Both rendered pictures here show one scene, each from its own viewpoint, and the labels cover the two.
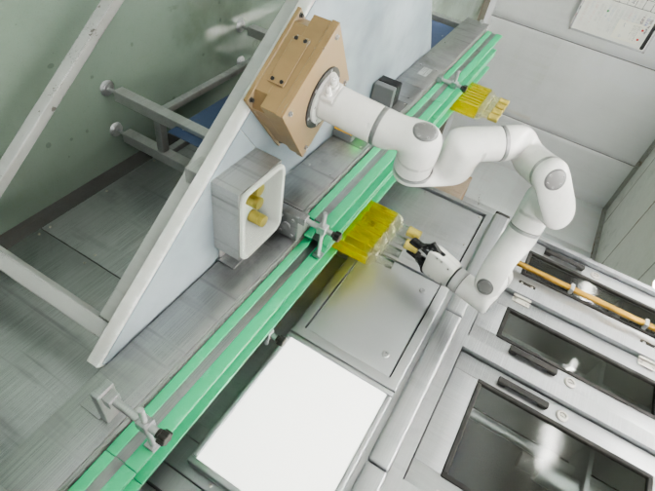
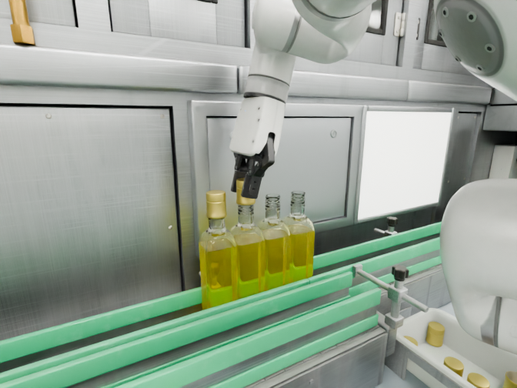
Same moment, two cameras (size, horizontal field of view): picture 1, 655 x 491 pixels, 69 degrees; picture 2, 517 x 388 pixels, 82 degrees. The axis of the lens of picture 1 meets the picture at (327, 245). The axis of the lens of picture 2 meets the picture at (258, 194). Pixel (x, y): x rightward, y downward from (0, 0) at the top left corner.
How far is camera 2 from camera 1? 1.45 m
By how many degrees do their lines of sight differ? 67
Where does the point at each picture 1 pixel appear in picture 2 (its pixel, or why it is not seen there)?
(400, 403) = (366, 95)
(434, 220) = (27, 199)
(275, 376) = (388, 202)
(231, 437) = (425, 194)
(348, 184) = (295, 348)
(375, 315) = (299, 168)
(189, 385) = not seen: hidden behind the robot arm
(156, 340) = not seen: hidden behind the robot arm
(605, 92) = not seen: outside the picture
